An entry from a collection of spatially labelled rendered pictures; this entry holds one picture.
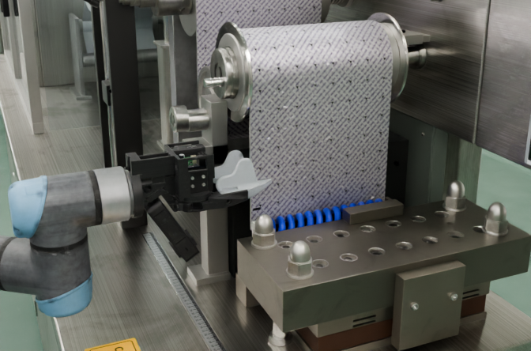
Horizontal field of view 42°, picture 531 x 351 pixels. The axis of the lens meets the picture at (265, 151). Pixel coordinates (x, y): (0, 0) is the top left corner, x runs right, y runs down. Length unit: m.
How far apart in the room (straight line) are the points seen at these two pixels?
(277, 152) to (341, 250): 0.17
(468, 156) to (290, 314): 0.63
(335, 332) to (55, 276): 0.38
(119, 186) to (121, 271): 0.31
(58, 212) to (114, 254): 0.36
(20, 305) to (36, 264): 2.01
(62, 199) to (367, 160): 0.47
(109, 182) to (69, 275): 0.13
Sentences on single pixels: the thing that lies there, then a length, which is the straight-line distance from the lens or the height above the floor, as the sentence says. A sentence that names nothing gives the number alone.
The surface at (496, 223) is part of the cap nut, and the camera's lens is 1.06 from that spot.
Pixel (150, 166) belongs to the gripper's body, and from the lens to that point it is 0.95.
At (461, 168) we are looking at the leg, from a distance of 1.41.
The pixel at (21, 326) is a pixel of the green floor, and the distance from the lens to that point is 2.84.
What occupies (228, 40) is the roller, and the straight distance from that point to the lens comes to 1.02.
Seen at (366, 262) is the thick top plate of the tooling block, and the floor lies 1.03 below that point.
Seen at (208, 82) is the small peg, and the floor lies 1.24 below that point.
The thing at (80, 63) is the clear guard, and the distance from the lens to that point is 1.97.
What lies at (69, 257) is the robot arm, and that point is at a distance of 0.95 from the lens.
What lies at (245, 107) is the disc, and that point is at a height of 1.21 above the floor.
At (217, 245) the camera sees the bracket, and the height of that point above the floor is 0.96.
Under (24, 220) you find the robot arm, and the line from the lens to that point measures 0.92.
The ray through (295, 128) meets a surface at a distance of 1.02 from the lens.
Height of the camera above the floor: 1.47
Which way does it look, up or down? 19 degrees down
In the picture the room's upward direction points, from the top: straight up
